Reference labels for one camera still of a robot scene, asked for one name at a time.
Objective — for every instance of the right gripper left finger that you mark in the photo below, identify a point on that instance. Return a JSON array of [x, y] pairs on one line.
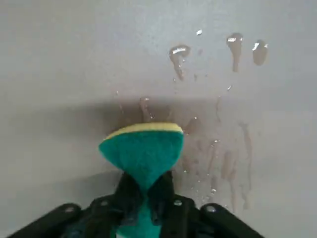
[[106, 218]]

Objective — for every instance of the green and yellow sponge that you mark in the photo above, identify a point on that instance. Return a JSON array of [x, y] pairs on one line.
[[143, 151]]

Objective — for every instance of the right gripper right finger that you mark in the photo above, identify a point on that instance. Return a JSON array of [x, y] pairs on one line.
[[183, 218]]

